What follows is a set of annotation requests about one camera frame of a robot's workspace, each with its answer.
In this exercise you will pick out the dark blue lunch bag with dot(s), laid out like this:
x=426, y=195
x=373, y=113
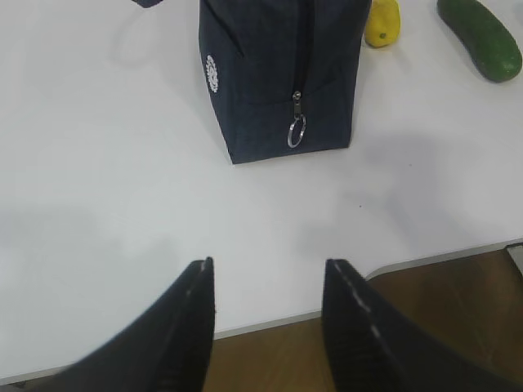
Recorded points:
x=281, y=75

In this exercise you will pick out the green cucumber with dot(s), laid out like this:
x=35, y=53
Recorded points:
x=492, y=48

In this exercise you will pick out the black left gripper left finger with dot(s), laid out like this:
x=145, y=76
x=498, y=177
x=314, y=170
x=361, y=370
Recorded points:
x=167, y=348

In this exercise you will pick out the yellow lemon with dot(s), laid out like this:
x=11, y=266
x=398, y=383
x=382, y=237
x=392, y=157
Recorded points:
x=383, y=25

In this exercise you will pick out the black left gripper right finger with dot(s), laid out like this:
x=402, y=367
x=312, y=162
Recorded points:
x=371, y=346

